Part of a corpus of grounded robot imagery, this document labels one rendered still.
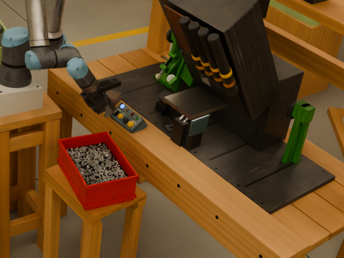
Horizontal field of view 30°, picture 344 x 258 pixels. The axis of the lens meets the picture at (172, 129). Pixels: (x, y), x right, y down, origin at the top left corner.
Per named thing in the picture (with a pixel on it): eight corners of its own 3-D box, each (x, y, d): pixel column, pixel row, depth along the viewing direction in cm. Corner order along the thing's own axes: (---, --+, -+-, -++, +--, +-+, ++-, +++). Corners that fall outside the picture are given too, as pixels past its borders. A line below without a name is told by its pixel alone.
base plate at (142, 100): (267, 216, 239) (268, 212, 238) (95, 83, 303) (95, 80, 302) (334, 179, 264) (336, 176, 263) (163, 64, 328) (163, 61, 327)
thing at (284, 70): (257, 151, 270) (275, 82, 252) (208, 117, 288) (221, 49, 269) (285, 139, 281) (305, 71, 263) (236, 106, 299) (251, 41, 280)
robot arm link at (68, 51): (50, 42, 253) (60, 59, 247) (77, 41, 259) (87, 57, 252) (47, 58, 258) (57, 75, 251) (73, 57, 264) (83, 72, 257)
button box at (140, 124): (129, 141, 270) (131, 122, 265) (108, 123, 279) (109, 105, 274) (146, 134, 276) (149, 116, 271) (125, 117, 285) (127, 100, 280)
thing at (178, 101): (189, 123, 245) (191, 116, 243) (162, 103, 254) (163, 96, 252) (258, 97, 268) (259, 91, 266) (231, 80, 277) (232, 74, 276)
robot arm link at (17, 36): (-3, 54, 277) (-2, 25, 271) (27, 52, 284) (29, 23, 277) (5, 66, 269) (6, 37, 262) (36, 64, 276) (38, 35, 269)
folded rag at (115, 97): (123, 98, 291) (123, 92, 290) (115, 106, 285) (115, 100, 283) (103, 91, 294) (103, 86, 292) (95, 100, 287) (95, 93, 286)
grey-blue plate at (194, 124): (188, 150, 264) (193, 122, 257) (185, 148, 265) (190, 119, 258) (205, 143, 270) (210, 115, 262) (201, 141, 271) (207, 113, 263)
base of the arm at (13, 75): (4, 90, 272) (5, 69, 267) (-10, 74, 282) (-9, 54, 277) (37, 85, 281) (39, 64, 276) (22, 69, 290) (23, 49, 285)
